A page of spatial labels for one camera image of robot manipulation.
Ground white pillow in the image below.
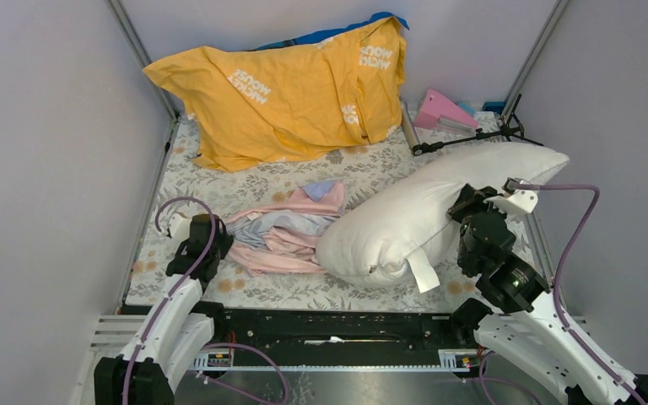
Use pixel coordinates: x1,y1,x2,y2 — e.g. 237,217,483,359
316,143,570,293

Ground blue Elsa pillowcase pink inside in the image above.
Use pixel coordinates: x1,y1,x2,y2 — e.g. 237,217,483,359
225,181,345,276

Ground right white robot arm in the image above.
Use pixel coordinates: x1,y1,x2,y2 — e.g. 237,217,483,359
448,178,648,404

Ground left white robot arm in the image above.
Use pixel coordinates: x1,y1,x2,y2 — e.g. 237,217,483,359
94,213,234,404

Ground yellow Mickey Mouse pillow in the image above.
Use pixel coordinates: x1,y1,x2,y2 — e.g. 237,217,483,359
143,16,406,172

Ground blue cloth behind pillow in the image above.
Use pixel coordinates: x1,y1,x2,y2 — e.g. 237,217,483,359
251,12,410,51

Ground floral patterned mat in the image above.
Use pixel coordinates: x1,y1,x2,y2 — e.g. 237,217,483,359
125,111,537,314

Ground black tripod stand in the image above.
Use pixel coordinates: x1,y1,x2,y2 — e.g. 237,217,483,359
409,94,543,156

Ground pink wedge block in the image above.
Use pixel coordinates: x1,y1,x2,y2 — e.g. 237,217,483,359
413,89,478,132

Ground metal cylinder rod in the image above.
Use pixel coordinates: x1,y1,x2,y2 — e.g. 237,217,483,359
400,100,421,156

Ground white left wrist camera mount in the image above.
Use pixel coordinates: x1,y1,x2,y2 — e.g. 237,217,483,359
165,212,192,243

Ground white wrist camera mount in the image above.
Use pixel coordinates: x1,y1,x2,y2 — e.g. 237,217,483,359
165,212,192,243
484,177,538,216

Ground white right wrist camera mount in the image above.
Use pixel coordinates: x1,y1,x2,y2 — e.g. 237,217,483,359
484,177,538,216

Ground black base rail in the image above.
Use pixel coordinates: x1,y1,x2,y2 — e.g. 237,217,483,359
193,301,482,370

